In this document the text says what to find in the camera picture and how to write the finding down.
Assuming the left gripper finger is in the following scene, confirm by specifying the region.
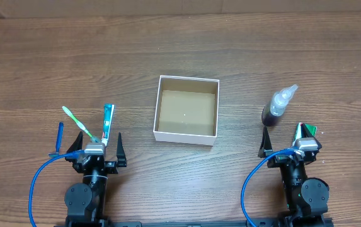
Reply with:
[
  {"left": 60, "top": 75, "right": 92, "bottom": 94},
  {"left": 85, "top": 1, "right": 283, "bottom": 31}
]
[
  {"left": 117, "top": 132, "right": 127, "bottom": 167},
  {"left": 65, "top": 131, "right": 83, "bottom": 161}
]

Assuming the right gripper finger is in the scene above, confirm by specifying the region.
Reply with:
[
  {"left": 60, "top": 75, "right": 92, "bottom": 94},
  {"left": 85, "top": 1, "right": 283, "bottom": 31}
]
[
  {"left": 258, "top": 126, "right": 273, "bottom": 158},
  {"left": 293, "top": 123, "right": 316, "bottom": 143}
]

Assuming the green soap bar pack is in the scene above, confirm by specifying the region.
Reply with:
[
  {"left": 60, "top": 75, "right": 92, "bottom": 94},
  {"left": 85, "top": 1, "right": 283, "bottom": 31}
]
[{"left": 295, "top": 122, "right": 318, "bottom": 139}]

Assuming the blue razor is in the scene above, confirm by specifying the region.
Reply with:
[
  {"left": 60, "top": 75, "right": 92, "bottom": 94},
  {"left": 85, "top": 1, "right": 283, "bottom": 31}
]
[{"left": 49, "top": 122, "right": 64, "bottom": 158}]

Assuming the green toothbrush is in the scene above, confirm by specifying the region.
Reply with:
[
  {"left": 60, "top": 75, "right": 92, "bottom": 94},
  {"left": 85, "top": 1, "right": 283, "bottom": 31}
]
[{"left": 62, "top": 106, "right": 101, "bottom": 143}]

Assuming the pump soap bottle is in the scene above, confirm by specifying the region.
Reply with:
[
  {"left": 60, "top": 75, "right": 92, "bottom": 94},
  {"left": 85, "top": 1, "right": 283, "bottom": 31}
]
[{"left": 261, "top": 84, "right": 299, "bottom": 127}]

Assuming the toothpaste tube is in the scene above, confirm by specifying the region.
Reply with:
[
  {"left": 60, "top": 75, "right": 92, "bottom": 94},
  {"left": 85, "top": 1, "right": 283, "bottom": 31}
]
[{"left": 101, "top": 103, "right": 115, "bottom": 146}]

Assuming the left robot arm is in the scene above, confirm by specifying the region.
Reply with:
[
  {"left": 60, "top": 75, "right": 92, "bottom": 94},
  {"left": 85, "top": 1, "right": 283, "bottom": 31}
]
[{"left": 64, "top": 132, "right": 127, "bottom": 226}]

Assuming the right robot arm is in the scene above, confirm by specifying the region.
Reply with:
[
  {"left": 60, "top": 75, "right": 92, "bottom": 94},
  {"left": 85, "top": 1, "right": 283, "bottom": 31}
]
[{"left": 267, "top": 124, "right": 333, "bottom": 227}]

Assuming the white cardboard box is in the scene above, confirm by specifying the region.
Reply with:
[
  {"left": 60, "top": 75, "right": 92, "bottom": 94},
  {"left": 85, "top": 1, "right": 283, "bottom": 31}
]
[{"left": 153, "top": 75, "right": 220, "bottom": 146}]

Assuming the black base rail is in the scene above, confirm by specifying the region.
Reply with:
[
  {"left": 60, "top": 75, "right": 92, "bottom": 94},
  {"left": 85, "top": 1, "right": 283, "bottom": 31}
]
[{"left": 54, "top": 217, "right": 335, "bottom": 227}]

